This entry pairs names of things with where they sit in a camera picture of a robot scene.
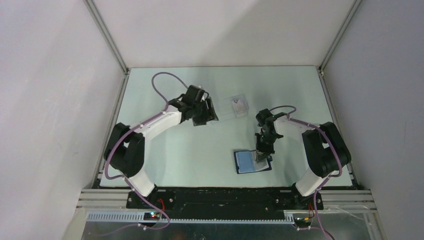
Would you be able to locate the grey slotted cable duct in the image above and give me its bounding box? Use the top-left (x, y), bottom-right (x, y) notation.
top-left (86, 211), bottom-right (296, 225)

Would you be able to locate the left controller board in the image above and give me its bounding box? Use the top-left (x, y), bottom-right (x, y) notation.
top-left (143, 212), bottom-right (162, 221)

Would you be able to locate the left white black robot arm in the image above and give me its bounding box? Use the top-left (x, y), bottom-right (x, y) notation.
top-left (103, 85), bottom-right (219, 208)

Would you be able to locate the right controller board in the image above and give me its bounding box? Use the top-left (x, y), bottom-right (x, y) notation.
top-left (293, 217), bottom-right (313, 231)

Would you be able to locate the right aluminium frame post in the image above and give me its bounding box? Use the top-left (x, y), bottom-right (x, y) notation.
top-left (318, 0), bottom-right (363, 72)

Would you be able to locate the credit card in box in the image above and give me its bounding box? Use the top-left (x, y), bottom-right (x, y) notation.
top-left (231, 98), bottom-right (249, 118)

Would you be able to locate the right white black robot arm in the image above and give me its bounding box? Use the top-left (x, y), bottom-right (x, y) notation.
top-left (254, 108), bottom-right (352, 209)

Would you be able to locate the aluminium frame post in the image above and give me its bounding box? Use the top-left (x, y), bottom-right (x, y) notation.
top-left (318, 0), bottom-right (363, 72)
top-left (83, 0), bottom-right (129, 75)

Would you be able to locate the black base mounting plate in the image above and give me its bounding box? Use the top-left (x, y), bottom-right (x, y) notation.
top-left (146, 187), bottom-right (324, 221)

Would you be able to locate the controller board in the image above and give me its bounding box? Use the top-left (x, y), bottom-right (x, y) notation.
top-left (143, 212), bottom-right (162, 221)
top-left (293, 217), bottom-right (313, 231)

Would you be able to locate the blue leather card holder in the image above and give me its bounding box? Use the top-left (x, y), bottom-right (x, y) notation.
top-left (233, 150), bottom-right (273, 175)

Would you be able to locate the left aluminium frame post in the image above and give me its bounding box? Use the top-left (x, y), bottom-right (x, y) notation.
top-left (83, 0), bottom-right (129, 75)

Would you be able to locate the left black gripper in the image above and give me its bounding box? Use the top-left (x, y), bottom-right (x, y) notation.
top-left (192, 97), bottom-right (219, 127)

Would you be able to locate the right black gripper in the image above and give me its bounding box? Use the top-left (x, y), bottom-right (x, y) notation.
top-left (255, 131), bottom-right (280, 163)

